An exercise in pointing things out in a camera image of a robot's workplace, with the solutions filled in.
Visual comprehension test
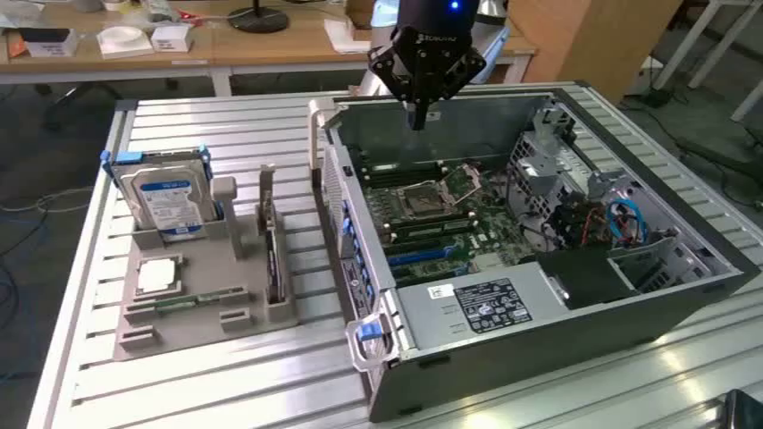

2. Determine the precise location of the white table frame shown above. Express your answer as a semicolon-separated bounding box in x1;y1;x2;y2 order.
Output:
651;0;763;122

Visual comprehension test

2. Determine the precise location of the CPU socket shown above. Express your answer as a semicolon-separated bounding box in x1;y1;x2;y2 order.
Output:
398;181;455;215

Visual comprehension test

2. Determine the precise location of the blue expansion slot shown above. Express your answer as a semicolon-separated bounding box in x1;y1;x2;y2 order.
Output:
386;246;458;269

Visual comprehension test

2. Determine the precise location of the blue wire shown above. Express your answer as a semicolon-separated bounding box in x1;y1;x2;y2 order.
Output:
606;198;651;248

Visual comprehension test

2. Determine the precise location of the grey power supply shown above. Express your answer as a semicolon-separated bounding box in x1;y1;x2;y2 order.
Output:
395;261;575;352

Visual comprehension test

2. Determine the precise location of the black power adapter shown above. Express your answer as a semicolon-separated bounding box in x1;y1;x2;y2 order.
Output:
639;88;676;109

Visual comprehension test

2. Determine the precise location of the green RAM stick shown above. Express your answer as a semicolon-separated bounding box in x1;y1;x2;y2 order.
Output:
154;289;242;312

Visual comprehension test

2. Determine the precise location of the white paper stack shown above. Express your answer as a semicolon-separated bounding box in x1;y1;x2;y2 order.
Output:
322;18;375;55

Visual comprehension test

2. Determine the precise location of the open socket cover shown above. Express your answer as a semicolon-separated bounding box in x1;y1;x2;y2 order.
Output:
440;164;484;206

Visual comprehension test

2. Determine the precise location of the grey parts rack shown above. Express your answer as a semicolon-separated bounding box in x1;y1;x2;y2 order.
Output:
111;175;303;362

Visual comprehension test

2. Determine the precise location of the red wire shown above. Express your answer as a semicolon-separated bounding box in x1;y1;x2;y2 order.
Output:
582;205;611;246

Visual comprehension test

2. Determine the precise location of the wooden desk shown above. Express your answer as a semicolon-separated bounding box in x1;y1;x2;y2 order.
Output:
0;0;539;97

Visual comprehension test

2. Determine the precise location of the silver metal drive cage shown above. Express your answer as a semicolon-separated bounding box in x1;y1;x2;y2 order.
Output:
506;106;600;233

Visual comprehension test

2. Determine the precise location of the dark installed RAM stick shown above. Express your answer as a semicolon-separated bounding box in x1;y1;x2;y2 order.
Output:
386;210;472;230
388;221;478;243

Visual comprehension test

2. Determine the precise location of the white round container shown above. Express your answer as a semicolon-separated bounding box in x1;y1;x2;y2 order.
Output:
95;25;156;60

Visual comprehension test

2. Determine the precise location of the black object with dark screen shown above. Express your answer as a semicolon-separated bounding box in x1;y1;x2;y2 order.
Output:
716;388;763;429

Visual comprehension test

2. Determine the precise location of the silver CPU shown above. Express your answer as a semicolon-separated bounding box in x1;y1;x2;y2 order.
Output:
138;259;179;297

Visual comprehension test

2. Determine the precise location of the white box with black lid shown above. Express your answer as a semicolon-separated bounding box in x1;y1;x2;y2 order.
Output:
18;27;82;59

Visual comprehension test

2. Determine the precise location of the black round lamp base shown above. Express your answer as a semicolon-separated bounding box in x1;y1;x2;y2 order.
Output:
227;0;291;35

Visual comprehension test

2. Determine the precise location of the hard disk in blue carrier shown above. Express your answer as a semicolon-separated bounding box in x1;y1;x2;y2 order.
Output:
102;144;219;243

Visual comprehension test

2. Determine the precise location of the small white labelled box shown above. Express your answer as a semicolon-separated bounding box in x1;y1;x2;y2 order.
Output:
150;23;196;54

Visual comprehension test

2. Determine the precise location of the open black PC case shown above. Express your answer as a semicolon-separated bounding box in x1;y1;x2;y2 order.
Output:
307;87;763;424

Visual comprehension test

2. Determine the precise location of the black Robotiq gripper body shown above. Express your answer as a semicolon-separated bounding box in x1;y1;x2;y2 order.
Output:
390;0;482;102

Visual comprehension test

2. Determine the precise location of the white floor cable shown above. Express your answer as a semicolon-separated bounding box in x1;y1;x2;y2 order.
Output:
0;186;96;215

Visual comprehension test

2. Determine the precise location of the wooden cabinet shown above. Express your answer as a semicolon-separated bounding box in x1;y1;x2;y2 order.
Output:
506;0;684;97

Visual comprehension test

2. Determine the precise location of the black graphics card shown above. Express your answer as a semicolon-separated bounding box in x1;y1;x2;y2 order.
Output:
255;163;291;307

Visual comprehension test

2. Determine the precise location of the black office chair base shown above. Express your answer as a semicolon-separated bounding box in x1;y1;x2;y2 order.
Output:
34;79;126;131

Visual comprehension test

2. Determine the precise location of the green motherboard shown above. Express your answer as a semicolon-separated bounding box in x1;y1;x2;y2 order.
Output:
351;147;542;288

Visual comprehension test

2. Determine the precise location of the grey disk bay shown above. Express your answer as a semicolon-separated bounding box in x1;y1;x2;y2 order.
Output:
606;234;715;295

